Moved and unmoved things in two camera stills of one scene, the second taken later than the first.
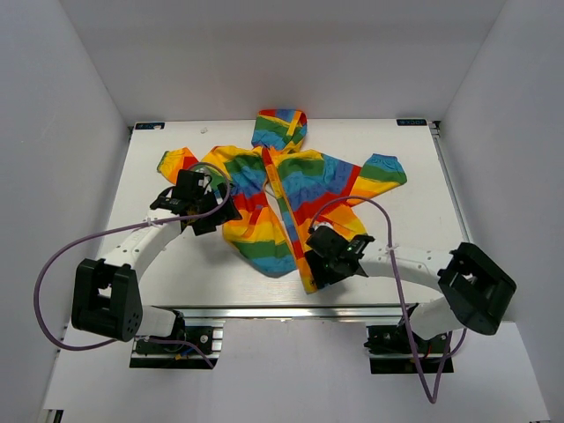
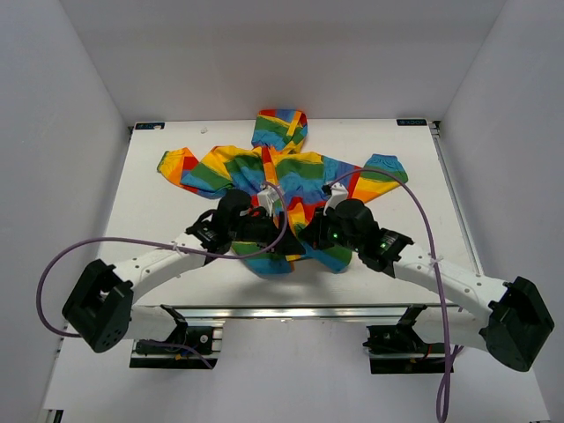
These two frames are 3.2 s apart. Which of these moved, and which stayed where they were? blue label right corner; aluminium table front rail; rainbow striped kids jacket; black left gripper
Moved: black left gripper
Stayed: rainbow striped kids jacket; blue label right corner; aluminium table front rail
